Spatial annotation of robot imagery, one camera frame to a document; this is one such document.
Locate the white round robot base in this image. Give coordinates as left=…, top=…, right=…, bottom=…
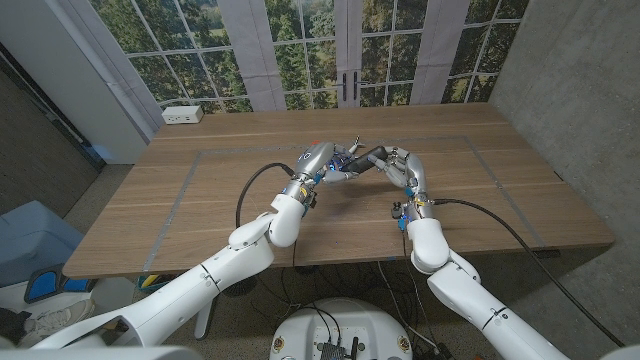
left=269, top=298, right=413, bottom=360

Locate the printed window backdrop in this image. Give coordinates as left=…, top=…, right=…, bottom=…
left=89, top=0, right=531, bottom=114

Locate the white table leg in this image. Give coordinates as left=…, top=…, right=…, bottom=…
left=193, top=294, right=219, bottom=340

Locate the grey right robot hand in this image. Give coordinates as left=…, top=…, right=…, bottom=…
left=367, top=146, right=436, bottom=222

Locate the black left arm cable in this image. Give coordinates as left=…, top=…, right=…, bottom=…
left=234, top=162, right=297, bottom=229

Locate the blue and black pad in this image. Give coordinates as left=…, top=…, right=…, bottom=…
left=23, top=263, right=94, bottom=304

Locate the white robot torso edge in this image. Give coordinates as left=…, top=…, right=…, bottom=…
left=0, top=344, right=204, bottom=360

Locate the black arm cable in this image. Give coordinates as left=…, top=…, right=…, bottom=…
left=432, top=198, right=626, bottom=349
left=234, top=162, right=297, bottom=229

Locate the white sneaker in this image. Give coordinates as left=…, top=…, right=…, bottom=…
left=22, top=298, right=96, bottom=346

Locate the white power strip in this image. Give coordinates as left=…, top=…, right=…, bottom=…
left=161, top=104, right=205, bottom=125

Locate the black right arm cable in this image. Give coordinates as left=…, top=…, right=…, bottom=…
left=432, top=198, right=626, bottom=349

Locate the white floor cable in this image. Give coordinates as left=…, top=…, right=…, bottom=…
left=377, top=260, right=444, bottom=354

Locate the green and yellow floor item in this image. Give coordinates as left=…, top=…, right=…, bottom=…
left=137, top=273, right=169, bottom=291

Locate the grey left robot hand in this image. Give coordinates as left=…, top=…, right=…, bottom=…
left=282, top=141, right=361, bottom=202

